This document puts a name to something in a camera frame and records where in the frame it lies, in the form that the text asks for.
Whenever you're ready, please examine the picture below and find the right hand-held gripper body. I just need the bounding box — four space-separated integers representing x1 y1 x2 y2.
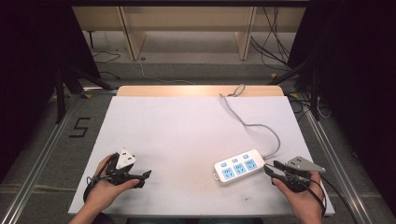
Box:
278 156 327 193

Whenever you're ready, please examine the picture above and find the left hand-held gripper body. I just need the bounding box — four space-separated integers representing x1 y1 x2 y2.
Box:
105 148 140 187

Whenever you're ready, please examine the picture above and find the person's right hand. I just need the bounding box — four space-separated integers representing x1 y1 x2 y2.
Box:
271 171 325 219

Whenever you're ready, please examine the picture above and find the person's left hand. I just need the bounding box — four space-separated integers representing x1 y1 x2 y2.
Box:
88 153 140 214

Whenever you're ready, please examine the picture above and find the white power strip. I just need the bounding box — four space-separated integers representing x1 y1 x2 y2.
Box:
213 148 266 186

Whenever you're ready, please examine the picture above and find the white table mat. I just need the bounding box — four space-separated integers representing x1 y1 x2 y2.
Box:
67 95 336 217

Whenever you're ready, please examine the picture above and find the black metal stand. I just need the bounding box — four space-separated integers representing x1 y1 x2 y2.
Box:
268 58 322 121
53 63 115 125

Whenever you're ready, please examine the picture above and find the wooden table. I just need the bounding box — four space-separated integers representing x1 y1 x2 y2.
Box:
116 85 285 98

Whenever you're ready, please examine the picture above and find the dark curtain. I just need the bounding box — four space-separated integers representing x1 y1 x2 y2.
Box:
0 0 102 185
288 0 396 206

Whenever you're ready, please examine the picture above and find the light wooden shelf unit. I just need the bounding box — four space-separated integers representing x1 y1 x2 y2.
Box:
71 5 308 62

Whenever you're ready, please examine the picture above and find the aluminium floor rail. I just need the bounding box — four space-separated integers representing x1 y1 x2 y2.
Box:
303 106 376 224
0 92 88 224

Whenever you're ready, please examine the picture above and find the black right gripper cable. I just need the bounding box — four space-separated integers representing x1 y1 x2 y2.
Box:
306 173 360 224

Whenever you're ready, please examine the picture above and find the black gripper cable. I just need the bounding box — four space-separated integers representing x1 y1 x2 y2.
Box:
306 173 360 224
82 154 117 203

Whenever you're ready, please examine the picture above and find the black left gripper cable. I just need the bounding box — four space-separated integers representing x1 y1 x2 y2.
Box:
82 154 117 203

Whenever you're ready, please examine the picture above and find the grey power strip cable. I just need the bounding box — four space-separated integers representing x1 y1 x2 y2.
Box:
219 83 281 161

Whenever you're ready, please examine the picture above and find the grey floor cable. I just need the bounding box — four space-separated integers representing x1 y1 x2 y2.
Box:
135 57 194 86

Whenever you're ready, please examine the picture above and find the thin black floor cable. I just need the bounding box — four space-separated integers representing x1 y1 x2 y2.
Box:
92 50 122 80

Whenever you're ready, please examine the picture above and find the bundle of black floor cables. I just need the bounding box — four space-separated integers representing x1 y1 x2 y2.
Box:
249 6 301 73

